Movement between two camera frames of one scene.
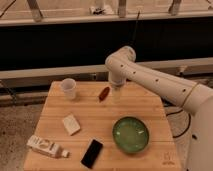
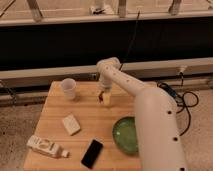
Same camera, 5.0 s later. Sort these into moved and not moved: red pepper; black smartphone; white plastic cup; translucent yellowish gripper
Moved: translucent yellowish gripper
Not moved: white plastic cup; red pepper; black smartphone
